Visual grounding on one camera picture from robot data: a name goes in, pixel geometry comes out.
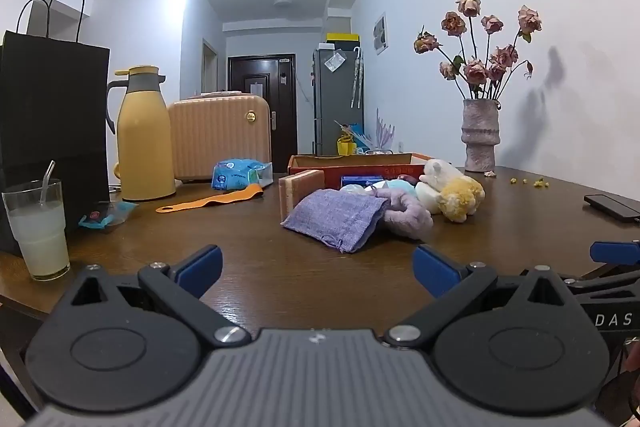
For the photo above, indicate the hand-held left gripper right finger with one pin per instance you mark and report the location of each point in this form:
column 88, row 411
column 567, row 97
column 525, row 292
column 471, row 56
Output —
column 435, row 264

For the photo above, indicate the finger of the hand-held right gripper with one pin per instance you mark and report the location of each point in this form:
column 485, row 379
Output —
column 617, row 252

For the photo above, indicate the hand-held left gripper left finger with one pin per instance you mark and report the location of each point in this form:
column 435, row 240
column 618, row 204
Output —
column 202, row 264

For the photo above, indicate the white plush toy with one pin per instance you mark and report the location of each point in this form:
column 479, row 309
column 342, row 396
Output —
column 440, row 170

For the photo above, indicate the blue tissue pack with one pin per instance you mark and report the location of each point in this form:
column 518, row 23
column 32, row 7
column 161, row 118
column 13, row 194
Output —
column 360, row 181

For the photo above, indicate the red cardboard box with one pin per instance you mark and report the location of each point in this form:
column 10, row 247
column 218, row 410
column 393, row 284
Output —
column 370, row 167

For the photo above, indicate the black phone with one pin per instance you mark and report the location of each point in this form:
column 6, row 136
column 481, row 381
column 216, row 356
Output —
column 612, row 206

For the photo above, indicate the purple plush scrunchie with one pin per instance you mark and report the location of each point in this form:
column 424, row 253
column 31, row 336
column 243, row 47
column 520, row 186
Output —
column 407, row 214

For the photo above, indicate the yellow plush toy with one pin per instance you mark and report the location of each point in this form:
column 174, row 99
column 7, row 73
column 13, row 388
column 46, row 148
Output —
column 462, row 199

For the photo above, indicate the light blue plush toy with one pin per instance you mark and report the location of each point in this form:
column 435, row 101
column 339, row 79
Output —
column 402, row 187

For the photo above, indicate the blue wet wipes pack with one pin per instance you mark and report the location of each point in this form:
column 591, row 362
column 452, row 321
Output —
column 235, row 174

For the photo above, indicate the scattered yellow flower crumbs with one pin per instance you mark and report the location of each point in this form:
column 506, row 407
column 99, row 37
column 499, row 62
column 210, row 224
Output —
column 539, row 183

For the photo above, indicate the small blue snack wrapper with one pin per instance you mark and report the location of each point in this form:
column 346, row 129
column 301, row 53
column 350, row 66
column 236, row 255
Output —
column 107, row 214

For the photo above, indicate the purple cloth pouch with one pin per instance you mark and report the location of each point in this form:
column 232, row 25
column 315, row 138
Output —
column 335, row 217

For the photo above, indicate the crumpled clear plastic bottle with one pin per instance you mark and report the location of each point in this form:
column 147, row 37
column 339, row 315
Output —
column 352, row 190

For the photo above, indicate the cluster of small bottles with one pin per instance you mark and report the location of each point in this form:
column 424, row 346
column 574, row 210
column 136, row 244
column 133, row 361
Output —
column 375, row 151

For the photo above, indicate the pink ribbed suitcase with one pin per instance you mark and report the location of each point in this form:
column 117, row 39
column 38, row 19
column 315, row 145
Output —
column 220, row 137

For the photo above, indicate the yellow thermos jug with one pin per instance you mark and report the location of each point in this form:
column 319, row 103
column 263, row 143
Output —
column 145, row 142

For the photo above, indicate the grey textured vase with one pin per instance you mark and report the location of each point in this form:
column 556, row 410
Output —
column 481, row 137

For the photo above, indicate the purple feather decoration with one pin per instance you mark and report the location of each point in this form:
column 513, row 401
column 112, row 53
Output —
column 384, row 132

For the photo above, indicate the yellow cup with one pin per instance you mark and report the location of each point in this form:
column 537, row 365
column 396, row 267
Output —
column 346, row 147

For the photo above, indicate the glass of milky drink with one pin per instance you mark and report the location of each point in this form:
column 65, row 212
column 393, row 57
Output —
column 40, row 237

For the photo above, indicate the clear glass straw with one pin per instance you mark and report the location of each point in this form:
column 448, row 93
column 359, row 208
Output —
column 47, row 179

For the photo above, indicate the grey refrigerator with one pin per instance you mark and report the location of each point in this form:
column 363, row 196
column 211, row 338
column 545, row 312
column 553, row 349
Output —
column 335, row 107

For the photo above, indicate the dark wooden door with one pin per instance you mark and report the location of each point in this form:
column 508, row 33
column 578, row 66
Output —
column 262, row 77

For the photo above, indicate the dried pink roses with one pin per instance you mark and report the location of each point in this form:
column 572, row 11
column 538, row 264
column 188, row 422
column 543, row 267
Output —
column 475, row 69

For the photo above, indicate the hanging folded umbrella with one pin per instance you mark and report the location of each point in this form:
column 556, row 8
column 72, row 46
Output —
column 357, row 77

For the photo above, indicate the black paper bag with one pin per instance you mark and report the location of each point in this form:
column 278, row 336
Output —
column 50, row 117

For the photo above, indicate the yellow box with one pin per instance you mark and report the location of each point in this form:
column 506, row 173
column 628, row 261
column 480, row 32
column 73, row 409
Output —
column 342, row 41

